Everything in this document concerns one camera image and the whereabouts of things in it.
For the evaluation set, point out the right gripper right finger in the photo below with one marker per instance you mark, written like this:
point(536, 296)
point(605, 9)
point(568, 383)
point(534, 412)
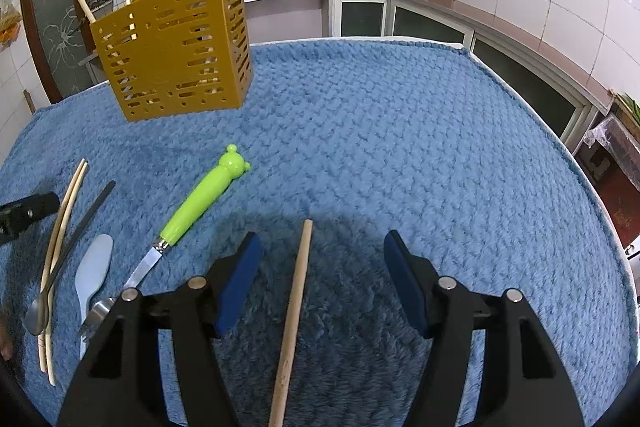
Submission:
point(522, 379)

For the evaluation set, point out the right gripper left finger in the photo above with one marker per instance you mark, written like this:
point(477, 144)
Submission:
point(118, 382)

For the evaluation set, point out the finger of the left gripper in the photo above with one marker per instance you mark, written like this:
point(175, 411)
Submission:
point(16, 217)

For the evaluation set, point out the crossing wooden chopstick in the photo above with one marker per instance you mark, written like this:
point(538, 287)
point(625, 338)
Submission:
point(288, 345)

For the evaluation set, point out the kitchen counter with cabinets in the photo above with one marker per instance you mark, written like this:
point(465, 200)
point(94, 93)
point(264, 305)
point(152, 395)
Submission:
point(557, 81)

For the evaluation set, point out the person's left hand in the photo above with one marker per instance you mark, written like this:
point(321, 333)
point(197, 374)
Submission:
point(6, 339)

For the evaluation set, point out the light blue plastic spoon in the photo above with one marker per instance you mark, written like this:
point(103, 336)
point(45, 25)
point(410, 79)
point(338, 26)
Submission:
point(92, 270)

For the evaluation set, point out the brown framed glass door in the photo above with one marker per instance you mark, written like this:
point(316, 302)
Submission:
point(59, 38)

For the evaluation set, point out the hanging orange bag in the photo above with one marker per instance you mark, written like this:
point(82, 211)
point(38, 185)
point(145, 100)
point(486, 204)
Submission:
point(10, 23)

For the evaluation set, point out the yellow perforated utensil holder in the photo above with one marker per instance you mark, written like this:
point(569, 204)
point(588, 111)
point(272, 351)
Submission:
point(171, 57)

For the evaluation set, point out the red box with plastic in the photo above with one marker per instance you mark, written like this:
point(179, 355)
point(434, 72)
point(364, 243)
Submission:
point(609, 155)

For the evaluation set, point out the blue textured table cloth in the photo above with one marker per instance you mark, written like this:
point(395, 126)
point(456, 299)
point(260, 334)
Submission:
point(361, 137)

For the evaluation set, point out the dark handled metal spoon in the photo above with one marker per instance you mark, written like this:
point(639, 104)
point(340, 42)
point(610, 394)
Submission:
point(37, 317)

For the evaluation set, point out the green handled metal fork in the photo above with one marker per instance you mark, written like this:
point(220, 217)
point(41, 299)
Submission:
point(230, 166)

